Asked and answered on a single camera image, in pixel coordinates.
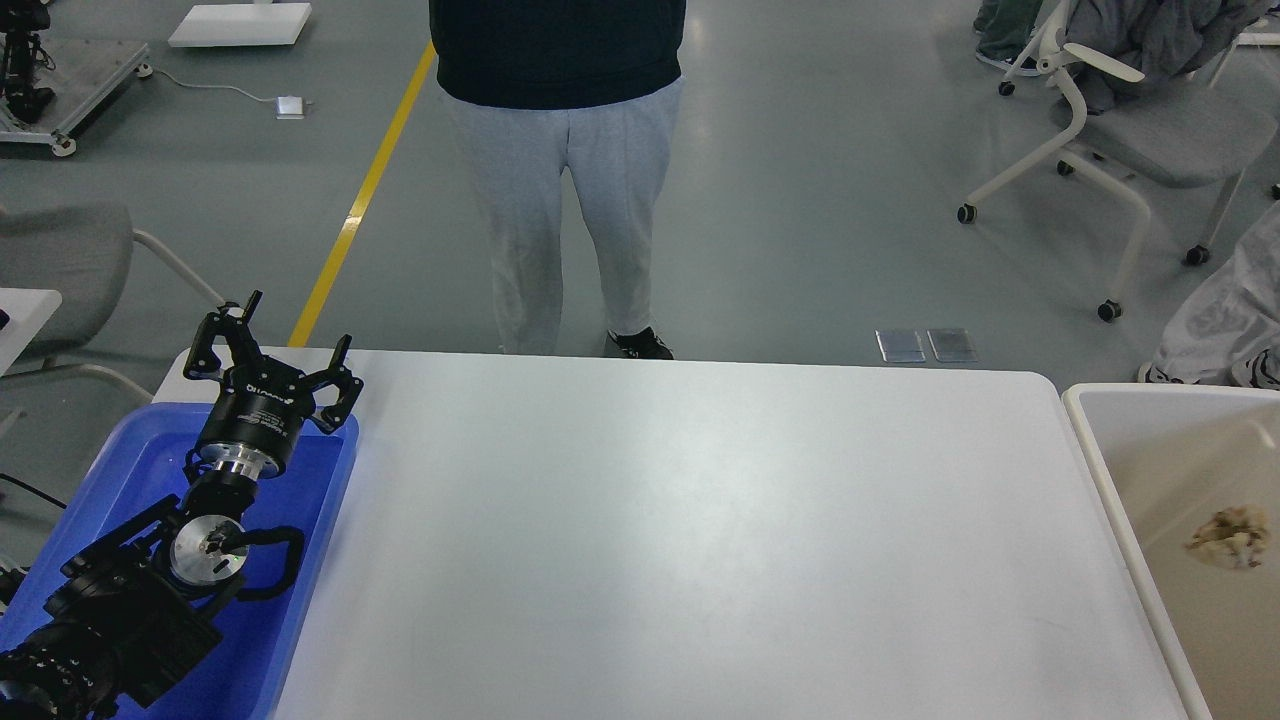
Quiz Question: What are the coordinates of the brown paper ball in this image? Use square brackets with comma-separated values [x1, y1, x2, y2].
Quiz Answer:
[1184, 503, 1271, 570]

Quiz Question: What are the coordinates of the metal floor plate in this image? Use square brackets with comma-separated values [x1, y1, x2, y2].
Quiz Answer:
[925, 328, 978, 363]
[876, 328, 927, 364]

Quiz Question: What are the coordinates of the white plastic bin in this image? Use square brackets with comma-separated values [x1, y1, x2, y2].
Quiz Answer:
[1062, 383, 1279, 719]

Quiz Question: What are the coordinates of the metal floor plate left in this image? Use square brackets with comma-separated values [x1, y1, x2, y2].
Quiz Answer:
[876, 328, 927, 364]

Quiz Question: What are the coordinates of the white side table corner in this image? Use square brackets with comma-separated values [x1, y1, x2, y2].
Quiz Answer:
[1, 287, 63, 375]

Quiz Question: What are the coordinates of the metal floor plate right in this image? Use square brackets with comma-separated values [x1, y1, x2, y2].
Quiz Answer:
[925, 328, 978, 363]

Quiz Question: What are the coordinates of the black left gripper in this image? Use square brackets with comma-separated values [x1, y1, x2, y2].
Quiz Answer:
[183, 291, 364, 478]

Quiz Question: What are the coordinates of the grey chair at left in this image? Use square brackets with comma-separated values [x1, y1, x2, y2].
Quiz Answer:
[1, 202, 230, 405]

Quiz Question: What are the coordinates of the grey jacket on chair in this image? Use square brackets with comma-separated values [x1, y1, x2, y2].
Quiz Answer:
[1065, 1, 1274, 115]

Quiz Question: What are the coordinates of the white platform on floor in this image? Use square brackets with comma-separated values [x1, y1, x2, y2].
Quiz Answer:
[168, 3, 312, 47]

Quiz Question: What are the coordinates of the blue plastic bin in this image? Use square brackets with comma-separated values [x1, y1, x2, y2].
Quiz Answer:
[1, 402, 360, 719]

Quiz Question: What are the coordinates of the white grey office chair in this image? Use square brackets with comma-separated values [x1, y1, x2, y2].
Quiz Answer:
[957, 1, 1277, 322]

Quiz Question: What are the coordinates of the person in grey trousers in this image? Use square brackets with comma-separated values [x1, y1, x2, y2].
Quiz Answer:
[429, 1, 687, 360]

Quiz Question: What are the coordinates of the person in white trousers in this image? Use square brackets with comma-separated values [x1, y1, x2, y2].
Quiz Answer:
[1135, 202, 1279, 391]

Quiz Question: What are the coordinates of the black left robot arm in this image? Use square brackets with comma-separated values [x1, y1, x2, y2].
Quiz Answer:
[3, 291, 364, 719]

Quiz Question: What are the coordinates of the metal wheeled cart base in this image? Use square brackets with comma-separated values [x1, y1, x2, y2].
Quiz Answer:
[1, 38, 151, 158]

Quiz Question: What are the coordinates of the white power adapter with cable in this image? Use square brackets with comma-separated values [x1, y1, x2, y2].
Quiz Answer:
[151, 65, 312, 120]

